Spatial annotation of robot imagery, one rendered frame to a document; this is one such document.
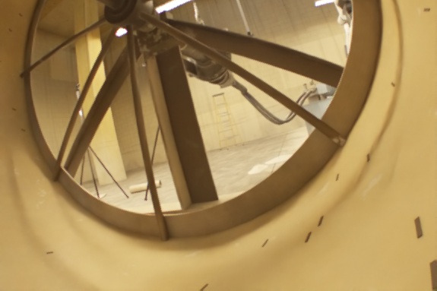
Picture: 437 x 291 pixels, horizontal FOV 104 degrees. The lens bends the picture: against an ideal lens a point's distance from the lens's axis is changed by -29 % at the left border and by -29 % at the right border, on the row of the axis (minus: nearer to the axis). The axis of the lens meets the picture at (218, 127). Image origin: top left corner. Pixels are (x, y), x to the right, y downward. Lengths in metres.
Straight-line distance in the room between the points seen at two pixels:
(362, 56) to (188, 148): 0.67
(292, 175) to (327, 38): 9.07
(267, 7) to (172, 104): 9.28
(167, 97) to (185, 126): 0.14
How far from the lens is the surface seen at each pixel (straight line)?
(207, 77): 1.47
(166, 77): 0.96
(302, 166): 0.63
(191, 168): 0.92
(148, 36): 0.96
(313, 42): 9.48
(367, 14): 0.71
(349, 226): 0.31
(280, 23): 9.71
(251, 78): 0.60
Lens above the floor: 0.42
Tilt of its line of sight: 2 degrees up
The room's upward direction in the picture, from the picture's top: 15 degrees counter-clockwise
